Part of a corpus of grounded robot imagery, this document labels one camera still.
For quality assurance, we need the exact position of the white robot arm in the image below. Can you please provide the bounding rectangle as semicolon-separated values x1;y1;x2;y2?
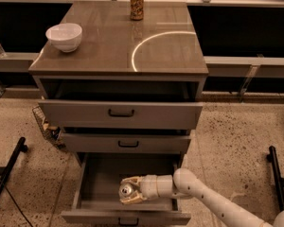
118;168;284;227

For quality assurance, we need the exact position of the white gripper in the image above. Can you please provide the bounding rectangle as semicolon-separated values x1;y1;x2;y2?
119;175;174;204

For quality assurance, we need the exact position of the grey middle drawer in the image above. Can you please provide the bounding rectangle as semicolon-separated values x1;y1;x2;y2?
62;133;191;154

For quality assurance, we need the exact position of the black floor cable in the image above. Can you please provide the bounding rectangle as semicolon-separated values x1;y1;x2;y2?
0;173;34;227

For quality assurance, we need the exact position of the black stand leg right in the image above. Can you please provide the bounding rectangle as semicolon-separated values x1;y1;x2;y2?
266;146;284;211

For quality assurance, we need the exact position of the white ceramic bowl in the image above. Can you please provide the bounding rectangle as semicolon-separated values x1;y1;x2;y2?
45;23;82;53

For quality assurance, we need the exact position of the grey open bottom drawer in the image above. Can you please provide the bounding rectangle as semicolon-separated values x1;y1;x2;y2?
62;153;191;227

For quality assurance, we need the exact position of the black stand leg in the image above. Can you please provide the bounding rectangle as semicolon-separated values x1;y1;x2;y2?
0;137;28;195
266;146;284;211

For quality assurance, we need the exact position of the wire basket beside cabinet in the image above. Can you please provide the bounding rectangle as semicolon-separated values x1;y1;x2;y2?
32;106;65;149

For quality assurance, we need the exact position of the grey top drawer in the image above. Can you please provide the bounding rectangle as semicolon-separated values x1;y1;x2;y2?
39;99;203;130

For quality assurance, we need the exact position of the brown patterned soda can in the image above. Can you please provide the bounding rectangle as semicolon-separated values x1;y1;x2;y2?
130;0;144;21

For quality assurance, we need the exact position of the grey cabinet with brown top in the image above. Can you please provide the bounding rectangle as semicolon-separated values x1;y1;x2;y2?
27;0;209;163

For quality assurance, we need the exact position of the black stand leg left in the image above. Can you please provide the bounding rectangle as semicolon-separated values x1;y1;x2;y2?
0;137;28;195

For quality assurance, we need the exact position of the green white 7up can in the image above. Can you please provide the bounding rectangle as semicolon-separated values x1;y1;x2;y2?
118;183;134;199

